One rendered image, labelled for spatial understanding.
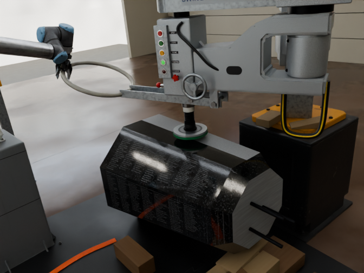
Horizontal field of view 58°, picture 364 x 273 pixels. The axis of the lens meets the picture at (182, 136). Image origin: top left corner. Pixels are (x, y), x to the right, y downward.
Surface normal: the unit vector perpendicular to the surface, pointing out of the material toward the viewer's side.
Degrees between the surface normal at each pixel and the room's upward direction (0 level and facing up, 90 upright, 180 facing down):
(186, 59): 90
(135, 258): 0
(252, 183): 90
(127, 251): 0
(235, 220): 90
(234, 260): 0
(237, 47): 90
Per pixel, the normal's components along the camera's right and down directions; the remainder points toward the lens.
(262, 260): -0.08, -0.91
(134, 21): 0.70, 0.23
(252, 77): -0.44, 0.39
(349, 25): -0.71, 0.33
